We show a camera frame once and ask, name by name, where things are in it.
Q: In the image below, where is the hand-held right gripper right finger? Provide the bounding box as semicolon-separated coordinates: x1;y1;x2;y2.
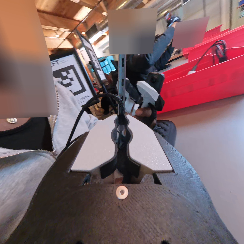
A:
123;114;173;176

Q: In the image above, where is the person's left hand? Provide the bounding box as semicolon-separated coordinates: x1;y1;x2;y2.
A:
135;107;157;128

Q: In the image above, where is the grey usb hub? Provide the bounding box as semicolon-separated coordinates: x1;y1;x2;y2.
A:
119;54;126;107

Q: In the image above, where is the black cable with grey plug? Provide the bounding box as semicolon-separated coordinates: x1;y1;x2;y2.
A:
187;40;227;75

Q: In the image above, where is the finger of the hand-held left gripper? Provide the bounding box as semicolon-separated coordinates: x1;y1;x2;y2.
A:
136;81;159;108
125;79;143;113

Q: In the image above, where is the black braided usb-c cable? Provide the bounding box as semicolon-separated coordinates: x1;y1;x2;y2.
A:
65;93;127;151

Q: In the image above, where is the black framed marker sign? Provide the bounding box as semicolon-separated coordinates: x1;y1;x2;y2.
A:
76;29;107;81
50;48;98;106

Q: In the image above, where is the person's black shirt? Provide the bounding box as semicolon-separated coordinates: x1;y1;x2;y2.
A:
0;117;55;152

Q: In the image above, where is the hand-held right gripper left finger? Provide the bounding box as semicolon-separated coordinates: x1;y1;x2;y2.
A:
70;114;122;179

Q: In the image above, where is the person in grey hoodie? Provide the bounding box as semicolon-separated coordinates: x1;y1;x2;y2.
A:
0;82;99;228

